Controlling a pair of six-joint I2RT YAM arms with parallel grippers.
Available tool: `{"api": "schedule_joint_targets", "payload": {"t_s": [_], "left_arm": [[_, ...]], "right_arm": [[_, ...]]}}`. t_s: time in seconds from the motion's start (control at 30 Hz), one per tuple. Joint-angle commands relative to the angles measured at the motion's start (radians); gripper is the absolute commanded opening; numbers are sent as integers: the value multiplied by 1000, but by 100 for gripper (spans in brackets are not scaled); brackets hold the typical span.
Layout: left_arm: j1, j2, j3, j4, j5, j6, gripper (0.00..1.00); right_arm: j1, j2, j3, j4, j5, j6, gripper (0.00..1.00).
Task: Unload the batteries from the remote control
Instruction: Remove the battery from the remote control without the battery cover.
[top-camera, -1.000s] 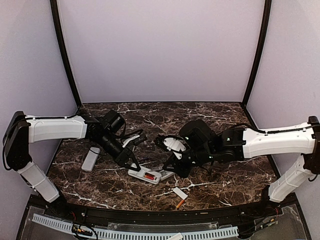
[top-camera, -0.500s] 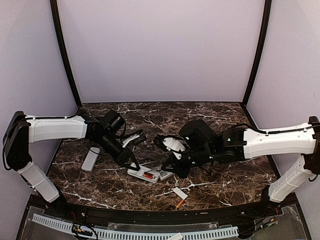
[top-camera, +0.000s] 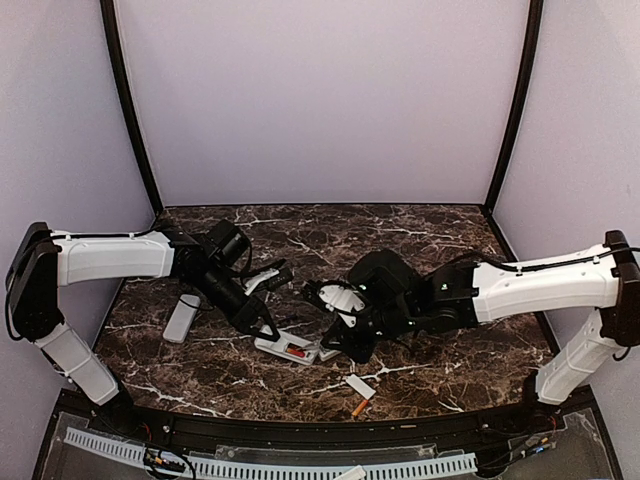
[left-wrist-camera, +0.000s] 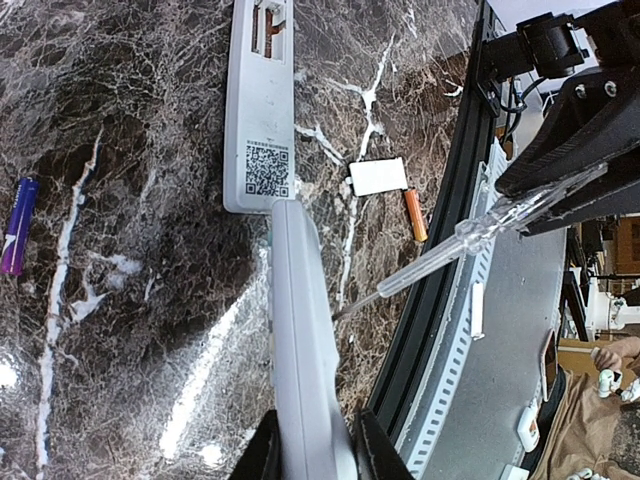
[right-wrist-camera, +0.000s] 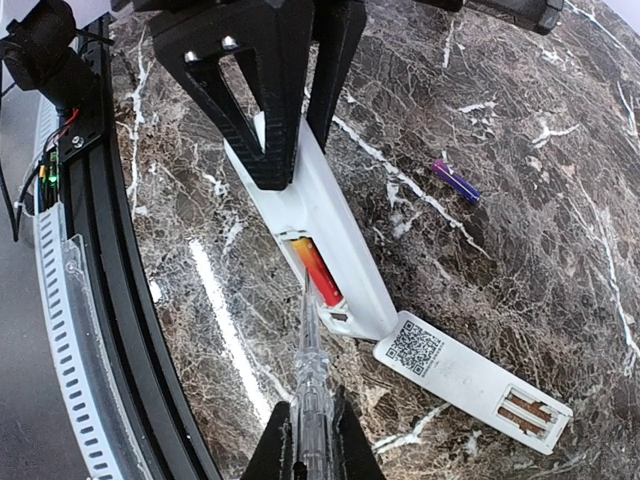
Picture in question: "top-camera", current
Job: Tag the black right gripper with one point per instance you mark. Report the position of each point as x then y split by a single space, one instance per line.
344 342

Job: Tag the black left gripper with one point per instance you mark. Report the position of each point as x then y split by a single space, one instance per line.
246 315

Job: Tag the slim white remote with QR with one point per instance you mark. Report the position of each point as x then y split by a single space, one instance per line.
326 355

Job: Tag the white remote with buttons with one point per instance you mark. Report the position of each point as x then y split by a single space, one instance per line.
278 348

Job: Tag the orange battery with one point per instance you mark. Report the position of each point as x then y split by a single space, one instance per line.
360 408
296 351

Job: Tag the white battery cover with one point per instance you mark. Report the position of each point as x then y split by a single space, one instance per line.
360 386
355 473

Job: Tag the white remote back side up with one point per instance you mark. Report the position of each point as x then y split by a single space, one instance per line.
181 318

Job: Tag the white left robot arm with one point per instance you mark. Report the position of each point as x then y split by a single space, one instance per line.
56 283

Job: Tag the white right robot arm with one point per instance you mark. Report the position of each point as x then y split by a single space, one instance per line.
384 298

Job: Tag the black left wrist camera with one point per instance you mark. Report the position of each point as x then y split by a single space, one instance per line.
267 278

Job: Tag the white slotted cable duct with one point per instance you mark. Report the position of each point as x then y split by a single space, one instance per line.
281 467

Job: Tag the black left frame post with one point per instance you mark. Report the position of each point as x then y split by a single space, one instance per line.
126 101

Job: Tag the black frame post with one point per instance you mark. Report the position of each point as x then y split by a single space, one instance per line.
126 101
525 70

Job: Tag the black right frame post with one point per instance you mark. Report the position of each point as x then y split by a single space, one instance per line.
525 70

